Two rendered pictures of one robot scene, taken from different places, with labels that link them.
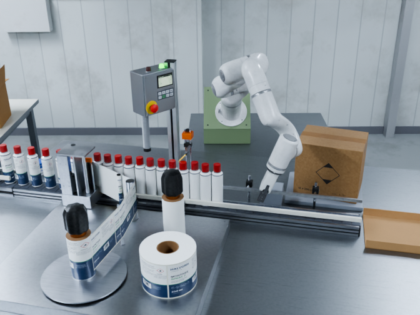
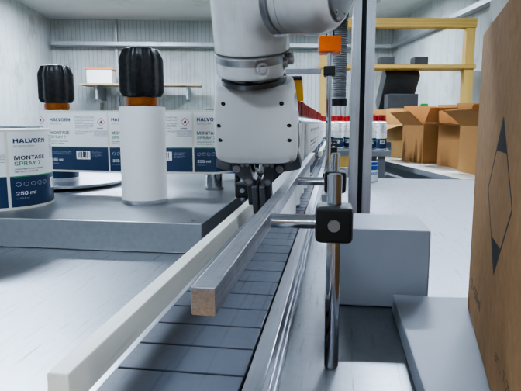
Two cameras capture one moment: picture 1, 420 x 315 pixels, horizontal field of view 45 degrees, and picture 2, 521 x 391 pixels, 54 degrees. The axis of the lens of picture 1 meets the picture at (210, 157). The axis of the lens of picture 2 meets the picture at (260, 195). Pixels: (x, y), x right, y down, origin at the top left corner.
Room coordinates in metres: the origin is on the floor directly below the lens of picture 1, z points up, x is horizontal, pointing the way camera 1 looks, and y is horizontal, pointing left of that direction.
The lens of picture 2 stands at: (1.89, -0.88, 1.04)
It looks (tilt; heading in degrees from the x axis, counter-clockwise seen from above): 8 degrees down; 85
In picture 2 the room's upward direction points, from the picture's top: straight up
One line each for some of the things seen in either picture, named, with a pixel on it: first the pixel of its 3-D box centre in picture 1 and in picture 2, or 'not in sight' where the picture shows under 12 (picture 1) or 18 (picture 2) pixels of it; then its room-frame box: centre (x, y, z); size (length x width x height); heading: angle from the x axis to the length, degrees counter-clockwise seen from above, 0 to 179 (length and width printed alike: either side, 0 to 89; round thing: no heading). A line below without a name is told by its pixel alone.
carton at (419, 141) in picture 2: not in sight; (432, 133); (3.32, 2.43, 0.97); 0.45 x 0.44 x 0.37; 2
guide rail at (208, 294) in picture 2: (239, 188); (295, 178); (2.01, -0.13, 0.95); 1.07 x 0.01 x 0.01; 77
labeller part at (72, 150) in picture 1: (75, 150); not in sight; (2.04, 0.59, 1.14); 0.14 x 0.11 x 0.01; 77
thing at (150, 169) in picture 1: (151, 178); not in sight; (2.07, 0.27, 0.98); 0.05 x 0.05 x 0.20
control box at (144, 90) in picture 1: (153, 90); not in sight; (2.15, 0.24, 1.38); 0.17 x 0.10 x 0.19; 132
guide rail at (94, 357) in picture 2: (235, 206); (246, 209); (1.94, -0.11, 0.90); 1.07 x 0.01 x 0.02; 77
